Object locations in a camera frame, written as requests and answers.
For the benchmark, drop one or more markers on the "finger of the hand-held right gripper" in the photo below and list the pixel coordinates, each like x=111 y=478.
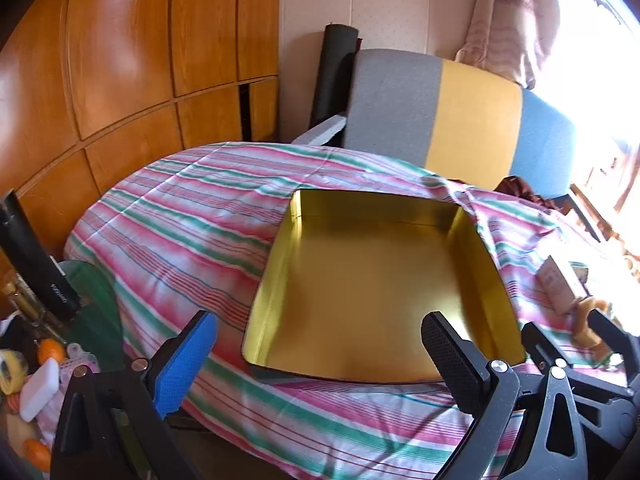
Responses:
x=612 y=332
x=542 y=342

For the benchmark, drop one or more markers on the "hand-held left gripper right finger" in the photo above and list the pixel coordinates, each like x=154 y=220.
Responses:
x=452 y=360

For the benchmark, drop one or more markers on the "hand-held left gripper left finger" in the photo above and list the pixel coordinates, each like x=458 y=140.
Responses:
x=180 y=370

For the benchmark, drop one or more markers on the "gold tin box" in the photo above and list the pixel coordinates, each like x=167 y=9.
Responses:
x=360 y=285

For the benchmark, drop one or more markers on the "green glass side table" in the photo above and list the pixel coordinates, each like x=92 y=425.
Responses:
x=95 y=305

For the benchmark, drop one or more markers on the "wooden desk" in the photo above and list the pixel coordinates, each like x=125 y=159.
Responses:
x=590 y=210

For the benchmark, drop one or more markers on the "striped pink green tablecloth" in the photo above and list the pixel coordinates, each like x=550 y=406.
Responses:
x=175 y=240

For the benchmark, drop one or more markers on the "orange fruit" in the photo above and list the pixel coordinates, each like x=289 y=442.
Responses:
x=37 y=454
x=51 y=351

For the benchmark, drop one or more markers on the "white soap box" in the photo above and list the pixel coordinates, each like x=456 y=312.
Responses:
x=39 y=390

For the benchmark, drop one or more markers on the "dark red cloth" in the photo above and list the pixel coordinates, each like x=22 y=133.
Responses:
x=525 y=192

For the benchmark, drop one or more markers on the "yellow tape roll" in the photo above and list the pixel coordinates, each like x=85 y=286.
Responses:
x=12 y=372

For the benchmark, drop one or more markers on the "grey yellow blue chair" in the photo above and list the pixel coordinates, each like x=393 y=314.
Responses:
x=390 y=105

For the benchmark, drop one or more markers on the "black rolled mat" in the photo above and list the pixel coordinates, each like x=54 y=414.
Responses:
x=332 y=75

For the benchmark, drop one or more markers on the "wooden wardrobe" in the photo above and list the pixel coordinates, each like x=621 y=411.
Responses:
x=125 y=60

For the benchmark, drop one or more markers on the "beige patterned curtain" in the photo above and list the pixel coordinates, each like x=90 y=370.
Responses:
x=505 y=20

